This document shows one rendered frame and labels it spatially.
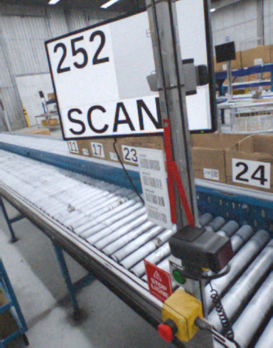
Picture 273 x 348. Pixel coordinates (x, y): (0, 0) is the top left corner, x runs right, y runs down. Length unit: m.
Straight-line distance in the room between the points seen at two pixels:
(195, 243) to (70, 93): 0.54
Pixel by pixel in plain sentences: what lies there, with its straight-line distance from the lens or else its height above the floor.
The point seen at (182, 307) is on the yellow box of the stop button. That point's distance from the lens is 0.68.
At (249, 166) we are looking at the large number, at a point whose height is 0.99.
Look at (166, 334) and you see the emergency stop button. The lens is 0.68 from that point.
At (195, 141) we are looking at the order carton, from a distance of 1.62.
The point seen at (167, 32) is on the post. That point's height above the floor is 1.46.
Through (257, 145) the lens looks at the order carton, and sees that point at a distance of 1.43.
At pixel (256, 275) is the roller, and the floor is 0.74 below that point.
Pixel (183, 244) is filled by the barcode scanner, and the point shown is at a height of 1.08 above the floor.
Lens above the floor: 1.38
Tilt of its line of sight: 17 degrees down
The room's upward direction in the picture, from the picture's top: 10 degrees counter-clockwise
